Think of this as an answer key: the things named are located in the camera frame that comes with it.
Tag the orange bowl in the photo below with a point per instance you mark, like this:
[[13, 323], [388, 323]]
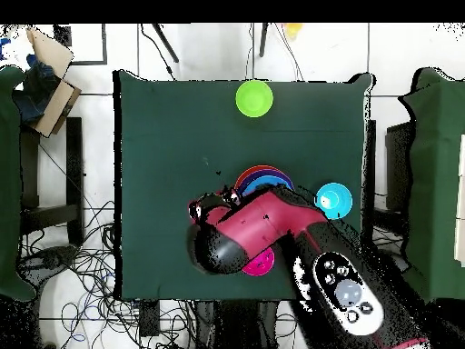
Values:
[[254, 168]]

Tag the purple bowl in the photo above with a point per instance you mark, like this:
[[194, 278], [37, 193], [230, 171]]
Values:
[[259, 173]]

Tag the large blue bowl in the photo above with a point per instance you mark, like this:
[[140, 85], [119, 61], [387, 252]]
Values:
[[265, 180]]

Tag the small green bowl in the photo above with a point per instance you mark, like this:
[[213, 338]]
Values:
[[254, 99]]

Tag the small blue ribbed bowl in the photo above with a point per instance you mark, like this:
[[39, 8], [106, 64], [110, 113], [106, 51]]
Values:
[[336, 201]]

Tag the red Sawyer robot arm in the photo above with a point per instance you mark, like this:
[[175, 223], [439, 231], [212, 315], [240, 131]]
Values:
[[261, 221]]

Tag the dark green tablecloth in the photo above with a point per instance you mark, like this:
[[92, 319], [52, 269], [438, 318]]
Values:
[[163, 145]]

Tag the pink bowl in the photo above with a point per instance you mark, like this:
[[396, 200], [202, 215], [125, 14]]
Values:
[[261, 265]]

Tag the black stand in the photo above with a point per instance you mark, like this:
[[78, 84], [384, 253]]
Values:
[[74, 163]]

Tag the black tripod leg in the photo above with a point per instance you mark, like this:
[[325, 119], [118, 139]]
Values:
[[165, 43], [263, 40]]

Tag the cardboard box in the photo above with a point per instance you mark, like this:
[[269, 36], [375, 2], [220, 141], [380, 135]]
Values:
[[54, 109]]

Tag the green cloth side table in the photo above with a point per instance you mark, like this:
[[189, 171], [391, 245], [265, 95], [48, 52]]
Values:
[[9, 181], [436, 181]]

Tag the yellow object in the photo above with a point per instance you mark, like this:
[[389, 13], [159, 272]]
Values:
[[292, 29]]

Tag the dark blue cloth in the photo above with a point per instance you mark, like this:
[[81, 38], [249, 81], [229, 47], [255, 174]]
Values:
[[36, 91]]

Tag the black pedestal leg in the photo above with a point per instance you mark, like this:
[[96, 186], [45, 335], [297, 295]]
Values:
[[47, 260]]

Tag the black metal frame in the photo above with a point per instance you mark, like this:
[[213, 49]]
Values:
[[104, 43]]

